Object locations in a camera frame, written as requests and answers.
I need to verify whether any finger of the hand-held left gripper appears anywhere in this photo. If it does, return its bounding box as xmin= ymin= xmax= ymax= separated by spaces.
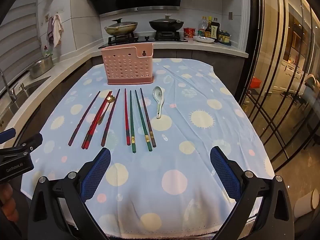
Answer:
xmin=12 ymin=133 xmax=43 ymax=155
xmin=0 ymin=127 xmax=16 ymax=143

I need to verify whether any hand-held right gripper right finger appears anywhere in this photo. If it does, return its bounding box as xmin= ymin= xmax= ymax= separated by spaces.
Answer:
xmin=209 ymin=145 xmax=295 ymax=240

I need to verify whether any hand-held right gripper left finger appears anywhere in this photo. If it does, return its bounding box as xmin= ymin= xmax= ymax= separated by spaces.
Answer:
xmin=27 ymin=147 xmax=112 ymax=240

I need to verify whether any dark purple chopstick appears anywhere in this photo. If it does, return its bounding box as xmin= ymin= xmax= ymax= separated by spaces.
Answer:
xmin=101 ymin=89 xmax=121 ymax=147
xmin=68 ymin=91 xmax=101 ymax=146
xmin=140 ymin=88 xmax=157 ymax=148

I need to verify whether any green chopstick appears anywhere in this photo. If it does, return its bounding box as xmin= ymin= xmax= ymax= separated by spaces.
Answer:
xmin=135 ymin=90 xmax=153 ymax=152
xmin=129 ymin=90 xmax=137 ymax=154

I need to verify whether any pink perforated utensil holder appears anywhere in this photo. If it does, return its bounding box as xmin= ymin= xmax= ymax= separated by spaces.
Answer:
xmin=101 ymin=42 xmax=155 ymax=85

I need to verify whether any person's left hand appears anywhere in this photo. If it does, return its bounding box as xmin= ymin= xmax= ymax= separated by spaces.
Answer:
xmin=0 ymin=182 xmax=19 ymax=222

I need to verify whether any stainless steel sink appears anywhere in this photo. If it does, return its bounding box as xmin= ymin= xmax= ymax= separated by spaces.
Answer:
xmin=0 ymin=76 xmax=48 ymax=126

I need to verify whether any chrome faucet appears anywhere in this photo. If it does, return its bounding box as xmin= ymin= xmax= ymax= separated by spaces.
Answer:
xmin=0 ymin=69 xmax=17 ymax=103

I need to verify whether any blue dotted tablecloth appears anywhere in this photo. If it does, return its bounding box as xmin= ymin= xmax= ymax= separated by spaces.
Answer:
xmin=21 ymin=58 xmax=275 ymax=239

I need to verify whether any gold flower spoon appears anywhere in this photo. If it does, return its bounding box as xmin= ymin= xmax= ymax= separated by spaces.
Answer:
xmin=97 ymin=94 xmax=115 ymax=125

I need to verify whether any stainless steel pot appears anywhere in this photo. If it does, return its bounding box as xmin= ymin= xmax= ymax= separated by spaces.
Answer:
xmin=29 ymin=55 xmax=54 ymax=79

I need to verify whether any white cylinder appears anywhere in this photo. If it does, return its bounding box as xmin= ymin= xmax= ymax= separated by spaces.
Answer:
xmin=294 ymin=189 xmax=320 ymax=218

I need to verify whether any white ceramic soup spoon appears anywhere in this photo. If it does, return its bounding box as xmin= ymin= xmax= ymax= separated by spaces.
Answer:
xmin=152 ymin=86 xmax=164 ymax=119

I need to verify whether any white window blind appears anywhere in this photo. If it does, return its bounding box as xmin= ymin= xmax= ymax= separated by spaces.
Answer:
xmin=0 ymin=0 xmax=43 ymax=85

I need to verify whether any grey base cabinet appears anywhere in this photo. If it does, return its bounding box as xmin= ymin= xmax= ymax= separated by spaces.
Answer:
xmin=91 ymin=49 xmax=248 ymax=88

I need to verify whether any black framed glass sliding door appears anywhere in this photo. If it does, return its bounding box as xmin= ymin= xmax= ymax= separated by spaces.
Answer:
xmin=237 ymin=0 xmax=320 ymax=173

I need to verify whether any purple hanging cloth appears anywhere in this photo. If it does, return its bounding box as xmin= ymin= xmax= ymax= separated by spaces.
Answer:
xmin=47 ymin=17 xmax=54 ymax=44

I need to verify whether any pink white hanging towel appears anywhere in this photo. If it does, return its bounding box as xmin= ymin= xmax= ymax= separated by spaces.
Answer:
xmin=52 ymin=14 xmax=64 ymax=48

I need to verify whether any group of condiment bottles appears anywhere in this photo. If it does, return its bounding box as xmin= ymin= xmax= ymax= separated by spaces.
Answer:
xmin=218 ymin=30 xmax=232 ymax=46

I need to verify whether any white plate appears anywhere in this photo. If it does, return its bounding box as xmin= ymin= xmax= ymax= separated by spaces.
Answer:
xmin=193 ymin=35 xmax=215 ymax=43

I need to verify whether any cream wok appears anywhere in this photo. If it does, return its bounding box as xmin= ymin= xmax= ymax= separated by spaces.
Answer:
xmin=104 ymin=22 xmax=138 ymax=36

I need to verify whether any brown bottle with yellow cap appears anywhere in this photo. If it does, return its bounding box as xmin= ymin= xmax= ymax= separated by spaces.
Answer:
xmin=205 ymin=16 xmax=213 ymax=38

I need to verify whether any black glass gas stove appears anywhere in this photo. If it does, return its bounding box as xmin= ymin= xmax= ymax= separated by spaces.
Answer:
xmin=97 ymin=31 xmax=188 ymax=49

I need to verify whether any clear plastic bottle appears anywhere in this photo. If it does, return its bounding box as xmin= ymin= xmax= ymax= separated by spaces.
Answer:
xmin=199 ymin=17 xmax=208 ymax=36

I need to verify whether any glass wok lid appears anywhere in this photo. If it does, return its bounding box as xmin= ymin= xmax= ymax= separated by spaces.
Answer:
xmin=106 ymin=18 xmax=138 ymax=28

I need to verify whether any black wok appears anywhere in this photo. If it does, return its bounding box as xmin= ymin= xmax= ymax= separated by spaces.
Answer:
xmin=149 ymin=20 xmax=183 ymax=32

